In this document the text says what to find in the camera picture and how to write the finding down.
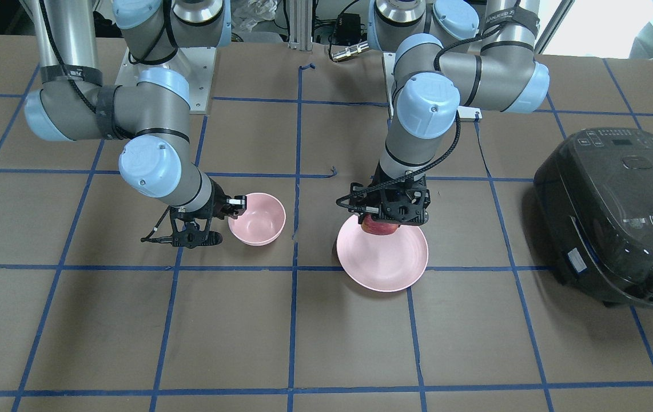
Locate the aluminium frame post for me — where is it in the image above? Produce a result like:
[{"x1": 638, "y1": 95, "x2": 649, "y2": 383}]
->
[{"x1": 286, "y1": 0, "x2": 315, "y2": 52}]

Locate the pink plate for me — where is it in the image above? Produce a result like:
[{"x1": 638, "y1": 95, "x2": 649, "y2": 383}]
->
[{"x1": 335, "y1": 216, "x2": 429, "y2": 292}]

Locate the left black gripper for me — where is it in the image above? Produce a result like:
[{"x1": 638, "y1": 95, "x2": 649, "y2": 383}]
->
[{"x1": 351, "y1": 175, "x2": 431, "y2": 226}]

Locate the dark grey rice cooker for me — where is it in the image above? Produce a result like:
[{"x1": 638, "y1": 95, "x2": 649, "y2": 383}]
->
[{"x1": 533, "y1": 127, "x2": 653, "y2": 310}]

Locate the pink bowl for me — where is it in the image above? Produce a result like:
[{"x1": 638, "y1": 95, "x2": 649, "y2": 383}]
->
[{"x1": 228, "y1": 192, "x2": 286, "y2": 246}]

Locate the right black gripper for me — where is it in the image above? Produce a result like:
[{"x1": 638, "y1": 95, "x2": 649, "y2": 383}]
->
[{"x1": 169, "y1": 181, "x2": 246, "y2": 249}]

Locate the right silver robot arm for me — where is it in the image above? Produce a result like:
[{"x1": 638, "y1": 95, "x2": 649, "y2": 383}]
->
[{"x1": 24, "y1": 1, "x2": 246, "y2": 249}]

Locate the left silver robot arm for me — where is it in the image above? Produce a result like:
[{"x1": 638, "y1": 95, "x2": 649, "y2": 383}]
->
[{"x1": 337, "y1": 1, "x2": 550, "y2": 235}]

